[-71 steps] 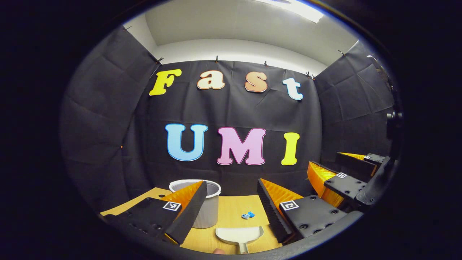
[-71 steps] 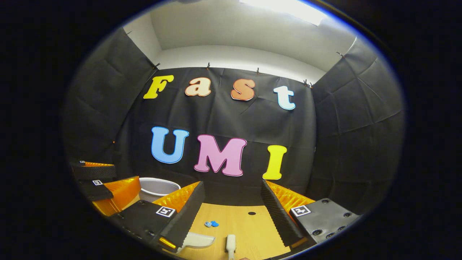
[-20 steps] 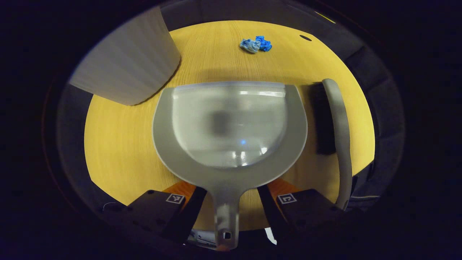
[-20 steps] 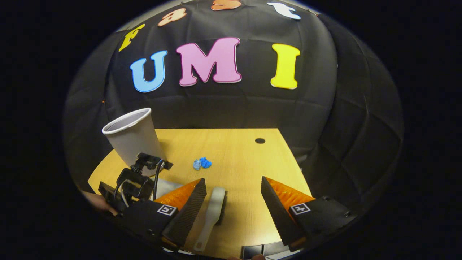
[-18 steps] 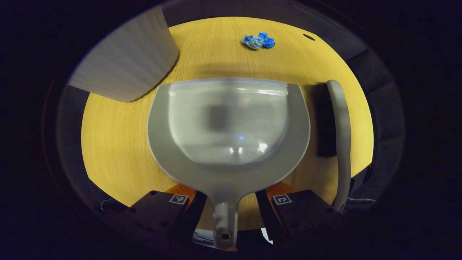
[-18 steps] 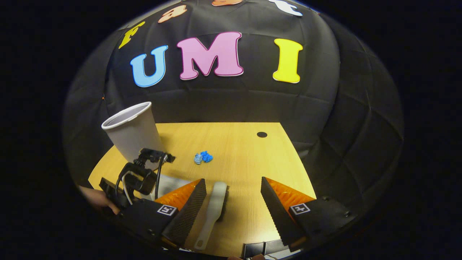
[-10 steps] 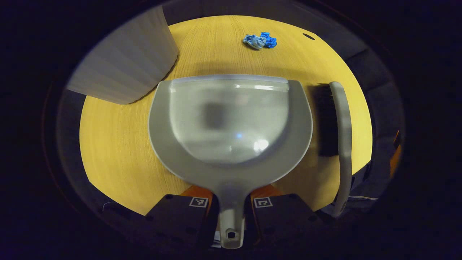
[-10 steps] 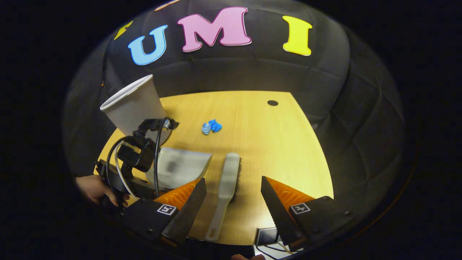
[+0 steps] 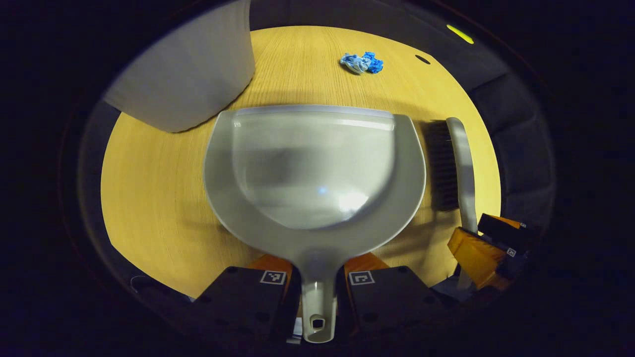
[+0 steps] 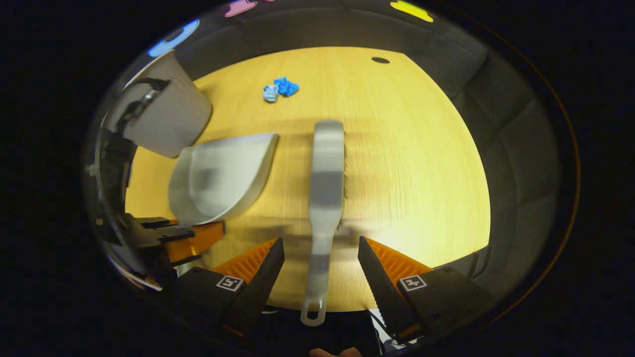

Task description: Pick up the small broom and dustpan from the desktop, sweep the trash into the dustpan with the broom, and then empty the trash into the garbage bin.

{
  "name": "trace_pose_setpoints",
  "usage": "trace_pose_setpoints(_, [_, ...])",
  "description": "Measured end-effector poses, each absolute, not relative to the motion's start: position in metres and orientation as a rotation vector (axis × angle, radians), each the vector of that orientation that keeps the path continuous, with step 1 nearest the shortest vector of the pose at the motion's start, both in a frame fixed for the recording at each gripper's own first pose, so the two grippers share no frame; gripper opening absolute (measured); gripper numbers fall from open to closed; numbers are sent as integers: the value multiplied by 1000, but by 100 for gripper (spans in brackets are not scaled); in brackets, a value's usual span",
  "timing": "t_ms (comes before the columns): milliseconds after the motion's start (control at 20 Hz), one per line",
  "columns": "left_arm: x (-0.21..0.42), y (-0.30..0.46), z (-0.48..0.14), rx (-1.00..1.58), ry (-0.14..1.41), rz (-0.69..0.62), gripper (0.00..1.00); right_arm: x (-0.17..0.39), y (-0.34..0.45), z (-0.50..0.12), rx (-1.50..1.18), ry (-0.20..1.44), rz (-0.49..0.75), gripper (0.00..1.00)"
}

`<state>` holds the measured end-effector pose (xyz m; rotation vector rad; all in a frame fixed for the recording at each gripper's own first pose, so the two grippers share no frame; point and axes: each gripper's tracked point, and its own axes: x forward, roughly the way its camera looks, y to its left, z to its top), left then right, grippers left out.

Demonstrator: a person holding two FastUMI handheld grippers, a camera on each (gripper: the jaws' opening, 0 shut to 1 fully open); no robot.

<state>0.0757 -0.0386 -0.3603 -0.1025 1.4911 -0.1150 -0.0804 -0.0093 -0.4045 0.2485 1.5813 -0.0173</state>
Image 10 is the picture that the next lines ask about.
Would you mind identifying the white garbage bin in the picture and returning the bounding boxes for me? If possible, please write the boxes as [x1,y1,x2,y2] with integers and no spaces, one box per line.
[107,50,214,159]

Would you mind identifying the small grey broom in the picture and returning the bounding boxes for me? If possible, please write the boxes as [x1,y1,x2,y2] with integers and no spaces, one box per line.
[300,119,346,327]

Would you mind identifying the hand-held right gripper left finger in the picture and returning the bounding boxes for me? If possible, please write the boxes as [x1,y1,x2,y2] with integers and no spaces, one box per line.
[174,238,286,343]

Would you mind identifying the white plastic dustpan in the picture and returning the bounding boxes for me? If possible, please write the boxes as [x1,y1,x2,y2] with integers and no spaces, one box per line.
[168,133,279,228]

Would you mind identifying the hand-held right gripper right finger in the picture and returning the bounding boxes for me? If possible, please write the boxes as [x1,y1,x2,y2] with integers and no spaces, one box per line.
[358,236,497,345]

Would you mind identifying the wooden desktop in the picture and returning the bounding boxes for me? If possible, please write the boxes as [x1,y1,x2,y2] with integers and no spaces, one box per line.
[124,47,492,313]

